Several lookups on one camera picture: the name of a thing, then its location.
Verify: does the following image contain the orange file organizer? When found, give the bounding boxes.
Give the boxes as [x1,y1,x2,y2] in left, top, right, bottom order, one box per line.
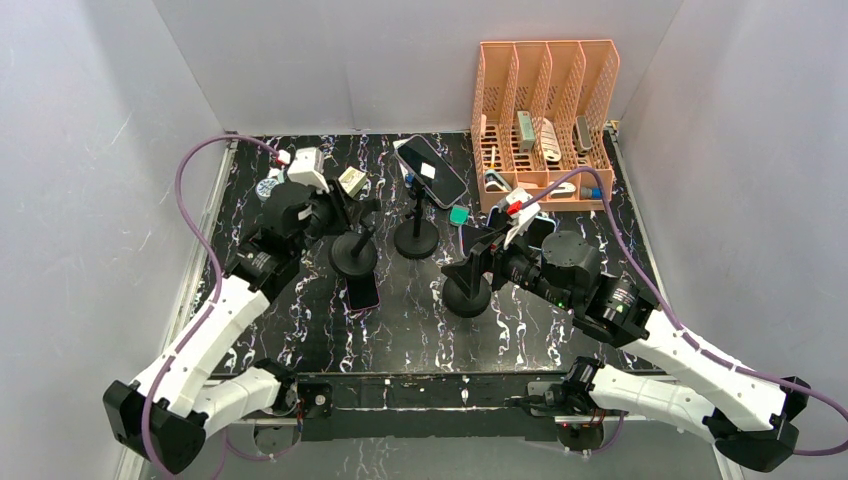
[471,39,620,212]

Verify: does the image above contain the light blue phone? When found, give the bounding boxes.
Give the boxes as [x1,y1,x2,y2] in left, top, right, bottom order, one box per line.
[486,206,558,250]

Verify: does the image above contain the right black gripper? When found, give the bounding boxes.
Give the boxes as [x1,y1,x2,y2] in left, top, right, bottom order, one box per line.
[440,220,575,312]

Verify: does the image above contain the white-edged phone on stand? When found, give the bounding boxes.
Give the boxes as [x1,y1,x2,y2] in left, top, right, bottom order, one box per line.
[459,224,494,258]

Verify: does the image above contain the clear-case phone on stand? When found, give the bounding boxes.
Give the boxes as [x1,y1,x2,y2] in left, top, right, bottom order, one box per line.
[395,135,468,209]

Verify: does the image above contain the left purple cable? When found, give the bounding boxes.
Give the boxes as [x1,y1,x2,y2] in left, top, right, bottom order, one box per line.
[140,134,293,478]

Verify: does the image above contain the white ribbed item in organizer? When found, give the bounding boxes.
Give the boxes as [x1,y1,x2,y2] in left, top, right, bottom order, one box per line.
[539,118,562,165]

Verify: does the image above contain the blue white jar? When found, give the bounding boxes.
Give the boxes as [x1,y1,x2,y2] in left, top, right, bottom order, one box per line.
[255,168,283,202]

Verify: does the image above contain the purple-edged phone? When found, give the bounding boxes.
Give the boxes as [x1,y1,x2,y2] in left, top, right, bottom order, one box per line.
[345,272,380,312]

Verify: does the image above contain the teal white eraser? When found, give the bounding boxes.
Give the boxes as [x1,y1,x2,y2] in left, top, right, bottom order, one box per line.
[449,205,470,227]

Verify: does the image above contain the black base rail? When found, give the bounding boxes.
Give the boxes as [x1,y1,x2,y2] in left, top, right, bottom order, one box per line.
[251,370,670,458]

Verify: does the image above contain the white tape dispenser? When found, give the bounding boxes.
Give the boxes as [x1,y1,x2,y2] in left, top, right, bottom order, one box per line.
[549,182,578,199]

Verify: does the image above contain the grey stapler in organizer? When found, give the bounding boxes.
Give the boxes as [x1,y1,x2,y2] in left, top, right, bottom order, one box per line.
[516,110,536,153]

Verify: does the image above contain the blue capped tube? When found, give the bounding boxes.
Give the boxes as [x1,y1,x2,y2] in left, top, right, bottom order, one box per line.
[580,186,604,201]

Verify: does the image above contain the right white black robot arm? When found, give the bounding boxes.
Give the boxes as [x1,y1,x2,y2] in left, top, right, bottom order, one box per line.
[442,229,808,472]

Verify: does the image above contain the purple cable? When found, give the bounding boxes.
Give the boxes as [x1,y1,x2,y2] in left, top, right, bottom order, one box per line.
[519,166,848,458]
[140,134,293,478]

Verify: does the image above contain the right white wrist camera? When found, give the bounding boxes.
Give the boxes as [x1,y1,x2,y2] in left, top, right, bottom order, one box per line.
[503,188,542,248]

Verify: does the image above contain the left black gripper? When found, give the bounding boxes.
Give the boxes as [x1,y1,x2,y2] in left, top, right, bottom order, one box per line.
[292,177,362,257]

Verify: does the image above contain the black phone stand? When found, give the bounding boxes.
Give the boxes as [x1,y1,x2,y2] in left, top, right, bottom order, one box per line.
[442,278,492,318]
[393,180,440,260]
[328,224,378,279]

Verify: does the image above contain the cream box with red label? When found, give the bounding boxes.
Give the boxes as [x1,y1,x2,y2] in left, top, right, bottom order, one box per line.
[338,166,367,200]

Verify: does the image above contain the grey item in organizer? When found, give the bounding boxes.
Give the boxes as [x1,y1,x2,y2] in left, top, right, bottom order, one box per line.
[572,115,593,156]

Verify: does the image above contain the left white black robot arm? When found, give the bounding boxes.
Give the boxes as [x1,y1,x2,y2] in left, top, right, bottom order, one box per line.
[103,179,381,475]

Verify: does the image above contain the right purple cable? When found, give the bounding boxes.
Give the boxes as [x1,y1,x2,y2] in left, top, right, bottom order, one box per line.
[519,166,848,458]

